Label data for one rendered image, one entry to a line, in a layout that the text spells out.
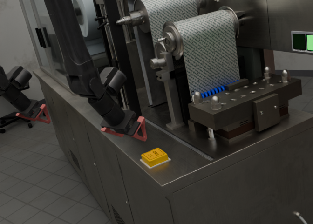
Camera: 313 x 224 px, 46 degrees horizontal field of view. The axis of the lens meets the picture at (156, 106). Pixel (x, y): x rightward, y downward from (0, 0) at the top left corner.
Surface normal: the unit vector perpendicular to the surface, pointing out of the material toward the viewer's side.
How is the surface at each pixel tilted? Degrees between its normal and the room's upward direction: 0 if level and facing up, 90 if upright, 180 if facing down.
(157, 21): 92
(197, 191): 90
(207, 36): 90
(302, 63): 90
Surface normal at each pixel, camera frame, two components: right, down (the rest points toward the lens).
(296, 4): -0.87, 0.32
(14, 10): 0.77, 0.07
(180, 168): -0.19, -0.92
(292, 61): -0.61, 0.38
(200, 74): 0.45, 0.22
